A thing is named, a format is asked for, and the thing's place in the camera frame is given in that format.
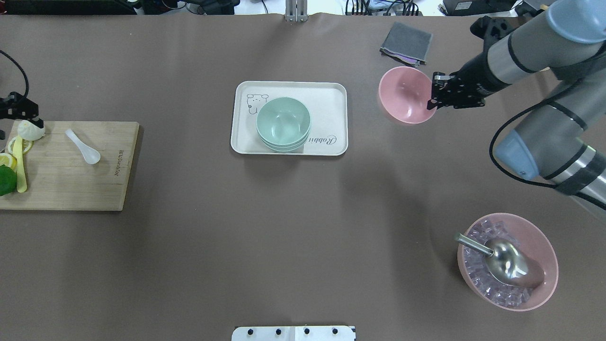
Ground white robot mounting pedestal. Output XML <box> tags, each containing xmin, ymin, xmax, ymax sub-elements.
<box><xmin>231</xmin><ymin>325</ymin><xmax>356</xmax><ymax>341</ymax></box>

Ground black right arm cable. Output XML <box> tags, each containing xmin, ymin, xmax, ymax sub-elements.
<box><xmin>489</xmin><ymin>81</ymin><xmax>588</xmax><ymax>189</ymax></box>

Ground grey folded cloth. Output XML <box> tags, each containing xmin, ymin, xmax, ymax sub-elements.
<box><xmin>379</xmin><ymin>22</ymin><xmax>433</xmax><ymax>67</ymax></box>

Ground yellow peeler strip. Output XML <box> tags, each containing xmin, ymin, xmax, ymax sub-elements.
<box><xmin>12</xmin><ymin>135</ymin><xmax>28</xmax><ymax>193</ymax></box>

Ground bamboo cutting board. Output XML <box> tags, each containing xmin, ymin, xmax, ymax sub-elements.
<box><xmin>0</xmin><ymin>121</ymin><xmax>139</xmax><ymax>211</ymax></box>

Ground metal ice scoop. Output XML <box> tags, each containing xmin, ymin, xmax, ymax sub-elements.
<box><xmin>454</xmin><ymin>233</ymin><xmax>545</xmax><ymax>288</ymax></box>

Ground cream rabbit tray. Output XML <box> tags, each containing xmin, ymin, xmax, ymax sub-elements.
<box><xmin>230</xmin><ymin>81</ymin><xmax>348</xmax><ymax>157</ymax></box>

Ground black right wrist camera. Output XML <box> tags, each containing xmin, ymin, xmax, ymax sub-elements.
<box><xmin>470</xmin><ymin>16</ymin><xmax>515</xmax><ymax>51</ymax></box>

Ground green lime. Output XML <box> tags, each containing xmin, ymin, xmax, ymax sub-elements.
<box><xmin>0</xmin><ymin>165</ymin><xmax>17</xmax><ymax>196</ymax></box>

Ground white ceramic spoon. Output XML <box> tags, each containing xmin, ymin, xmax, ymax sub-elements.
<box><xmin>65</xmin><ymin>129</ymin><xmax>100</xmax><ymax>165</ymax></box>

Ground aluminium frame post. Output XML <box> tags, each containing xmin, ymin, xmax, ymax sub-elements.
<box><xmin>285</xmin><ymin>0</ymin><xmax>309</xmax><ymax>22</ymax></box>

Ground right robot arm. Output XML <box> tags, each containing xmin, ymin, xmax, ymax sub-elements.
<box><xmin>427</xmin><ymin>0</ymin><xmax>606</xmax><ymax>211</ymax></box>

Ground small pink bowl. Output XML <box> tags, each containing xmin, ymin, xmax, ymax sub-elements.
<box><xmin>377</xmin><ymin>66</ymin><xmax>436</xmax><ymax>126</ymax></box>

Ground large pink ice bowl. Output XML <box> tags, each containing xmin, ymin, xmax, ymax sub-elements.
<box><xmin>455</xmin><ymin>212</ymin><xmax>559</xmax><ymax>312</ymax></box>

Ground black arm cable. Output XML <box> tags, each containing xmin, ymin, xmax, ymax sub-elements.
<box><xmin>0</xmin><ymin>50</ymin><xmax>30</xmax><ymax>100</ymax></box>
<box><xmin>489</xmin><ymin>81</ymin><xmax>588</xmax><ymax>189</ymax></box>

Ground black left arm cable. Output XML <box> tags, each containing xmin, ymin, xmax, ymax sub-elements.
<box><xmin>0</xmin><ymin>50</ymin><xmax>30</xmax><ymax>100</ymax></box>

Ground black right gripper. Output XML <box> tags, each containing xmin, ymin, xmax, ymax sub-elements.
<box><xmin>427</xmin><ymin>54</ymin><xmax>498</xmax><ymax>110</ymax></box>

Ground stacked green bowls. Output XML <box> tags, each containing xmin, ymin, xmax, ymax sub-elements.
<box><xmin>256</xmin><ymin>97</ymin><xmax>312</xmax><ymax>153</ymax></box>

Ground lemon slice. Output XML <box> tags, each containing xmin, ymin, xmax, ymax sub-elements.
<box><xmin>0</xmin><ymin>153</ymin><xmax>18</xmax><ymax>171</ymax></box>

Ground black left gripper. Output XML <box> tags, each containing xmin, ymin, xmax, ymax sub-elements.
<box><xmin>0</xmin><ymin>91</ymin><xmax>39</xmax><ymax>119</ymax></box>

